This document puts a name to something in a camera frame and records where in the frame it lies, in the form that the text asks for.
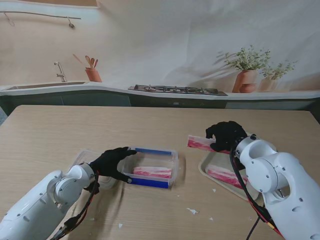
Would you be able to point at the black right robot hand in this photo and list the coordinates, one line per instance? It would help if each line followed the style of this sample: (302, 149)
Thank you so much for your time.
(227, 137)

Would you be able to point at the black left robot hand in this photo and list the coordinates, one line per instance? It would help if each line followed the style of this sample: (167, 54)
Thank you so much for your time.
(110, 162)

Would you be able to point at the clear lid with blue label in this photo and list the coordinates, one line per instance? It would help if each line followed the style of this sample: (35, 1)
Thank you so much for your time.
(82, 157)

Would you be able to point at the raw bacon slice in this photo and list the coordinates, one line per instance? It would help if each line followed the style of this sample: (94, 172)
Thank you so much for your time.
(198, 143)
(222, 175)

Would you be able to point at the stack of raw bacon slices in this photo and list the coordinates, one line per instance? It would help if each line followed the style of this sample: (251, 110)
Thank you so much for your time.
(152, 172)

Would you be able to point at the clear plastic food container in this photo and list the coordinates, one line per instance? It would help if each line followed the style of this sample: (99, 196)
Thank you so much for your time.
(150, 183)

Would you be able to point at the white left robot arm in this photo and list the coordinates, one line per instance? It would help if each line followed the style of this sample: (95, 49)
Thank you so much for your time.
(32, 202)

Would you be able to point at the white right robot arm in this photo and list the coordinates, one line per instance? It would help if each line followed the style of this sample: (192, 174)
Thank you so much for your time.
(280, 180)

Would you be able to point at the beige plastic tray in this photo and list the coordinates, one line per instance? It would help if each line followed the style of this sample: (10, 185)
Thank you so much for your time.
(207, 160)

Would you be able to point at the printed kitchen backdrop cloth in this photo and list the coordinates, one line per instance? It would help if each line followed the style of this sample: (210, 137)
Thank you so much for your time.
(160, 37)

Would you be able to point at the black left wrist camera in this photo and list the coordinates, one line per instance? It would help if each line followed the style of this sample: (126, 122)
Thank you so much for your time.
(92, 188)

